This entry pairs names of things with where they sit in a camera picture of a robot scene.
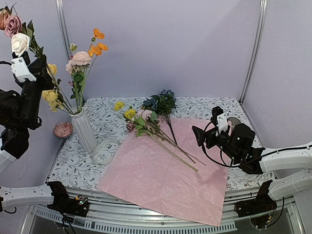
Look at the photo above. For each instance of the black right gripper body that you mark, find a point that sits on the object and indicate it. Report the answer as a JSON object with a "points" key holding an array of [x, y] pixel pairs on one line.
{"points": [[210, 134]]}

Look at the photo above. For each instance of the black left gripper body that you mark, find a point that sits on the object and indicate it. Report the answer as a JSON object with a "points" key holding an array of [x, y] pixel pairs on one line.
{"points": [[48, 83]]}

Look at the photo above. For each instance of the pale yellow rose stem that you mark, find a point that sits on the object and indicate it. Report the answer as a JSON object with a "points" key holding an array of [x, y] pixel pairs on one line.
{"points": [[54, 96]]}

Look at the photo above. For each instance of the mauve and white rose stem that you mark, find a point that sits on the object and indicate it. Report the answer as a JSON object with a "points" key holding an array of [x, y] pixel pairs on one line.
{"points": [[22, 35]]}

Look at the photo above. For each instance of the pink peony flower stem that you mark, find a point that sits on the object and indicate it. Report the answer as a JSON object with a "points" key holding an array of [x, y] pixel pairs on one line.
{"points": [[77, 67]]}

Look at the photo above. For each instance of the pink wrapping paper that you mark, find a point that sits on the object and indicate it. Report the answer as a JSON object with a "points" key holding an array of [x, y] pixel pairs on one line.
{"points": [[142, 173]]}

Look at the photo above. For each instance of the blue hydrangea flower stem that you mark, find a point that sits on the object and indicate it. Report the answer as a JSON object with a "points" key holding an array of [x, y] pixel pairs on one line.
{"points": [[162, 104]]}

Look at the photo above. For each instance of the orange poppy flower stem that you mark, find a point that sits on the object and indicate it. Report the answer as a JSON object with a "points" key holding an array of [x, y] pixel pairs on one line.
{"points": [[94, 51]]}

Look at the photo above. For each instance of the artificial flower bouquet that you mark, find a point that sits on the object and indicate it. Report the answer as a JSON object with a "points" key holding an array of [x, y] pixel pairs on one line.
{"points": [[146, 123]]}

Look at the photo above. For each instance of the white ribbed ceramic vase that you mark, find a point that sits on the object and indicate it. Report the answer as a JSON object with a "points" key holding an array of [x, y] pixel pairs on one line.
{"points": [[83, 129]]}

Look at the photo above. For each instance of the cream printed ribbon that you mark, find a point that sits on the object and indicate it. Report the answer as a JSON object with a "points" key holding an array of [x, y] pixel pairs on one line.
{"points": [[105, 151]]}

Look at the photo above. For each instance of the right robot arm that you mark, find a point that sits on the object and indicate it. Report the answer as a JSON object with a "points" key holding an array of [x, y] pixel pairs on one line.
{"points": [[236, 144]]}

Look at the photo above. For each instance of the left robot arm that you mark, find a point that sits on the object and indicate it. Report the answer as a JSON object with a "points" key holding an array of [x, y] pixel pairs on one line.
{"points": [[19, 113]]}

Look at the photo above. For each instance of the red striped bowl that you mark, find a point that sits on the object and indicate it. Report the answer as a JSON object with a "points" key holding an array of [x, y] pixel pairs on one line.
{"points": [[234, 121]]}

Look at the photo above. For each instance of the pink patterned small object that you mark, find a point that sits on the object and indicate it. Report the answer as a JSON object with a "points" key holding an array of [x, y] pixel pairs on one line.
{"points": [[63, 130]]}

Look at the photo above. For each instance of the floral patterned tablecloth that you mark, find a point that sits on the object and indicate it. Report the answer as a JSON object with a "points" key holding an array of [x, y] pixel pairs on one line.
{"points": [[74, 167]]}

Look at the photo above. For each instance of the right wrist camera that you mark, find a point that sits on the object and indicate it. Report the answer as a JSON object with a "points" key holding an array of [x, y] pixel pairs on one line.
{"points": [[219, 120]]}

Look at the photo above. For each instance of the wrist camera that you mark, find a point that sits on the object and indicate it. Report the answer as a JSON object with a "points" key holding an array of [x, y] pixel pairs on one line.
{"points": [[19, 68], [219, 120]]}

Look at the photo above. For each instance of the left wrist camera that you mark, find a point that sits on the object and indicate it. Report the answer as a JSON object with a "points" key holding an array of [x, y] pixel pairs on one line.
{"points": [[19, 68]]}

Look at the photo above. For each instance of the left aluminium frame post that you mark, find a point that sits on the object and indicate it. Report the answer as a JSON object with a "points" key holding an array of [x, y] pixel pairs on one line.
{"points": [[63, 28]]}

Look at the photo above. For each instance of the aluminium frame post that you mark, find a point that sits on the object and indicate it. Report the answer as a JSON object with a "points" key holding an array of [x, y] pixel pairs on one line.
{"points": [[63, 28], [256, 46]]}

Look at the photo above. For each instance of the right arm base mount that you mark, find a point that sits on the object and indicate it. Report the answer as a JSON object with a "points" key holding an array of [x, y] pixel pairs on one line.
{"points": [[261, 203]]}

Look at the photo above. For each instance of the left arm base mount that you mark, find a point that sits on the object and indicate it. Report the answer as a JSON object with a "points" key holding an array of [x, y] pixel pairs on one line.
{"points": [[62, 203]]}

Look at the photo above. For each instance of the aluminium front rail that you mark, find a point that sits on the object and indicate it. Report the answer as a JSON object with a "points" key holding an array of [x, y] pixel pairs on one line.
{"points": [[110, 215]]}

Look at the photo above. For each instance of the right aluminium frame post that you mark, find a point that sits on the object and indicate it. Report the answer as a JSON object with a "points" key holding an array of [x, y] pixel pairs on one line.
{"points": [[256, 46]]}

